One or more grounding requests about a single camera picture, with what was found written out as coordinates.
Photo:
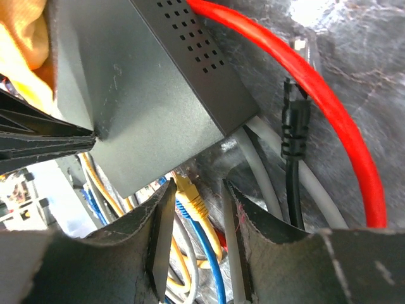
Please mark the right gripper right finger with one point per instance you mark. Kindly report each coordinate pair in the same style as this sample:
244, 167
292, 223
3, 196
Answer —
274, 262

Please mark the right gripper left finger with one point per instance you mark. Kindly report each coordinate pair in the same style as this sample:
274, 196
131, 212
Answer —
124, 262

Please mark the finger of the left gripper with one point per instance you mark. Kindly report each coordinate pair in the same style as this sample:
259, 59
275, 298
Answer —
19, 117
19, 153

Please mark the black network switch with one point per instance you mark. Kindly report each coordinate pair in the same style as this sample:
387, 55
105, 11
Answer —
149, 80

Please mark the orange Mickey Mouse shirt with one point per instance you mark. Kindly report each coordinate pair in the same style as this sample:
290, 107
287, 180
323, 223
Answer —
25, 51

